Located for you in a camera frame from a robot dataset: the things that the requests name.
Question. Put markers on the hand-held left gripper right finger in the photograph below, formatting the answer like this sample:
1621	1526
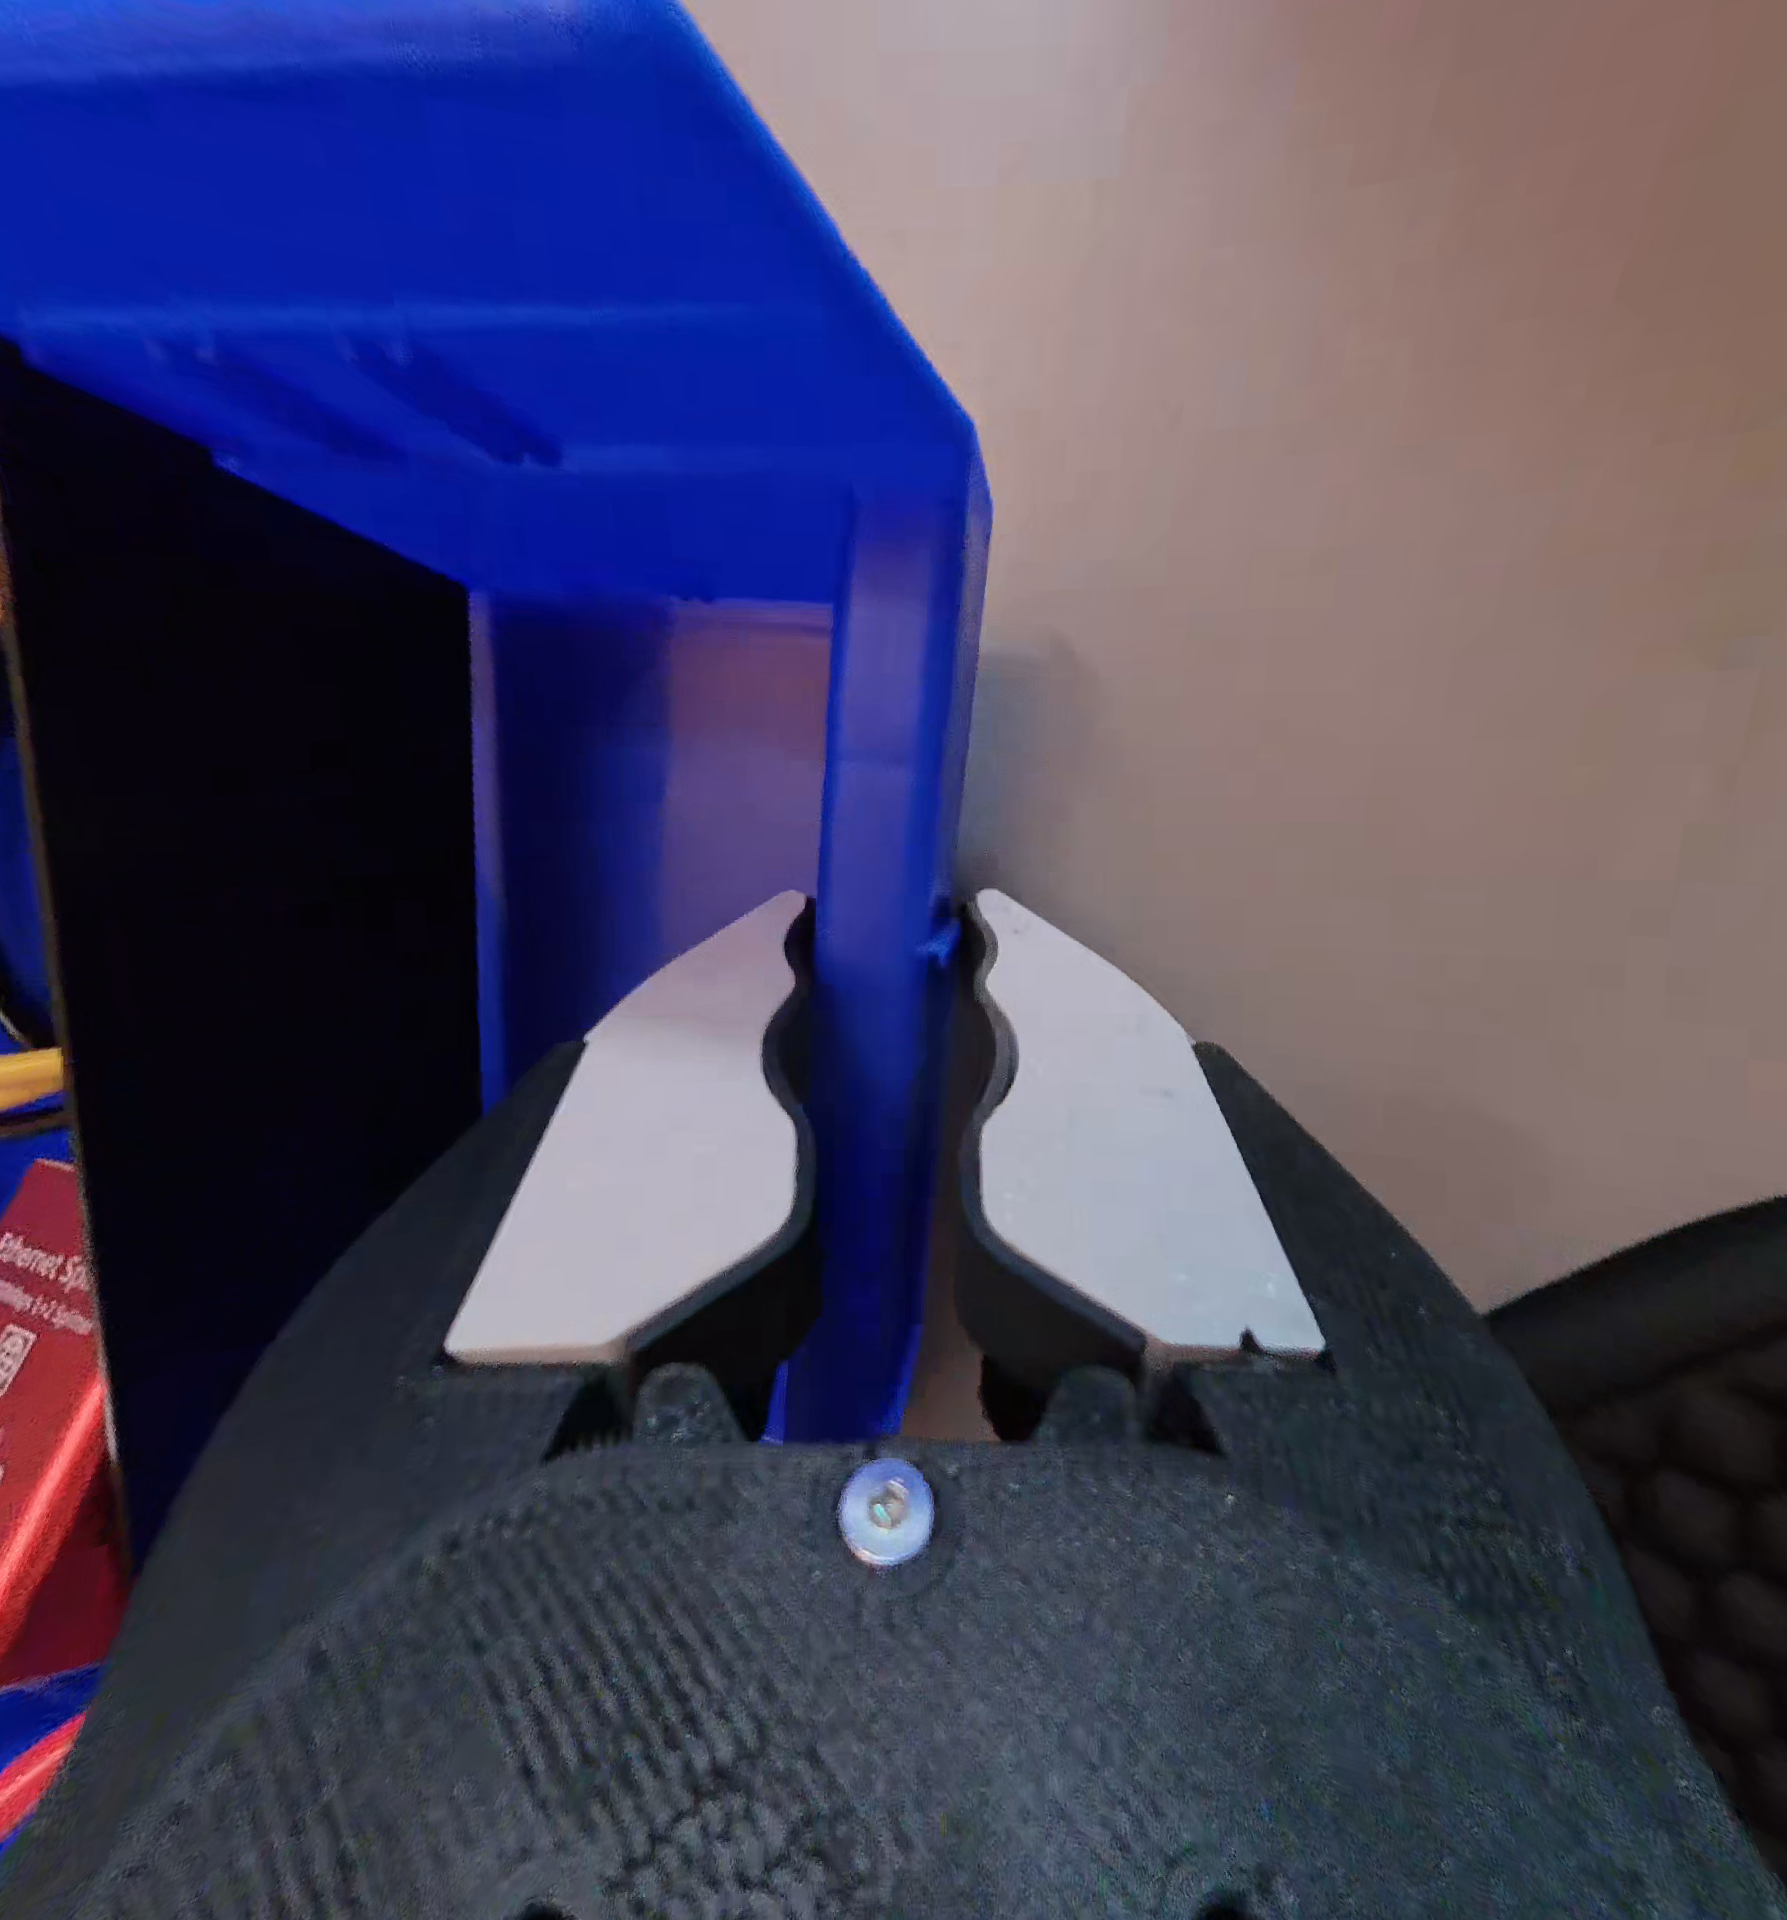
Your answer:
1134	1187

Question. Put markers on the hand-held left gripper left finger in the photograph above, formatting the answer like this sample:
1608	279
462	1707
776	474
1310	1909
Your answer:
654	1170

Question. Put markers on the red ethernet splitter box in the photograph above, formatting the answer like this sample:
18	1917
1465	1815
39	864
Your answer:
8	1502

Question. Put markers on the blue plastic bin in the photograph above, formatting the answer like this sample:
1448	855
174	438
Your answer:
383	225

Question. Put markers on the black bin divider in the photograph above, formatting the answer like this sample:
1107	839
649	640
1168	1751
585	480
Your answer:
234	901

